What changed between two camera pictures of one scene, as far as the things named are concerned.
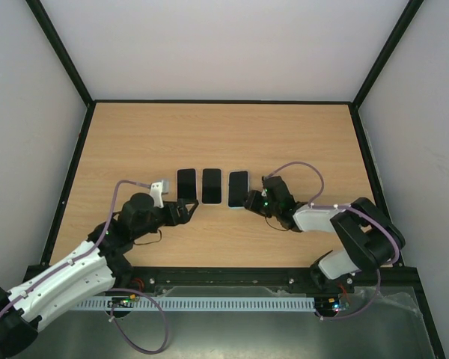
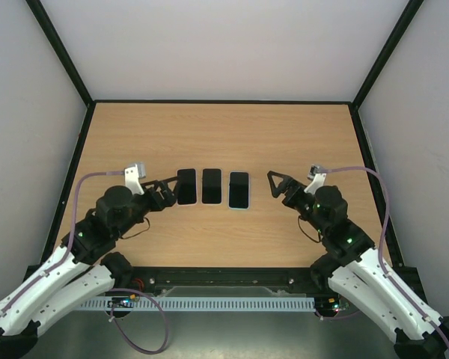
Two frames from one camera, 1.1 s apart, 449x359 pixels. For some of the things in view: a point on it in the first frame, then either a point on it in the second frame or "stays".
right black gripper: x=257 y=202 → x=289 y=188
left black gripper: x=182 y=218 → x=168 y=199
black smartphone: x=212 y=185 stays
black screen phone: x=186 y=183 stays
